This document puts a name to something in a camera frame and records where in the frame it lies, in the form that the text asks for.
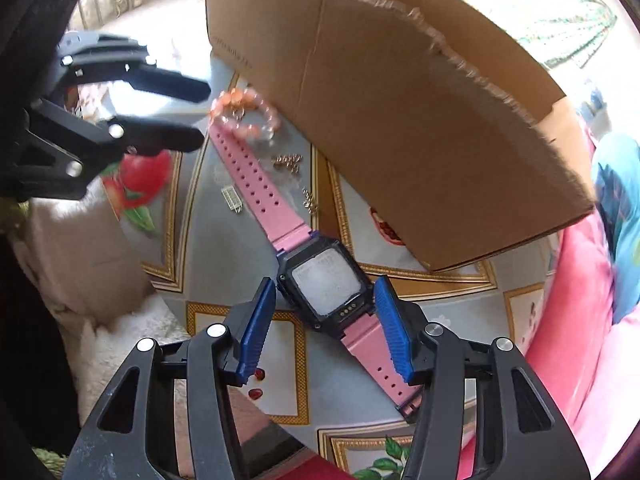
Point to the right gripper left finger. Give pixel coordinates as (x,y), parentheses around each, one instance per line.
(224,355)

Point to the brown cardboard box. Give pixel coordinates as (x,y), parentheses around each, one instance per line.
(440,121)

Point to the gold silver chain charm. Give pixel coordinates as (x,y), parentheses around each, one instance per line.
(291,164)

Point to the white fluffy towel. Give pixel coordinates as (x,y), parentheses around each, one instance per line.
(93,284)

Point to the pink floral blanket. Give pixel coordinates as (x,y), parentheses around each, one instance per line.
(588,363)

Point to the fruit pattern table cover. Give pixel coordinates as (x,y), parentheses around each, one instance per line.
(208,225)

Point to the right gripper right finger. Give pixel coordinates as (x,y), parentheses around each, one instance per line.
(428,355)

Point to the blue pillow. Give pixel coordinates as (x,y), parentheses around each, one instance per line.
(615,175)

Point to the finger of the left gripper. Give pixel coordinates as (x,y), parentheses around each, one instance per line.
(150,77)
(145,135)

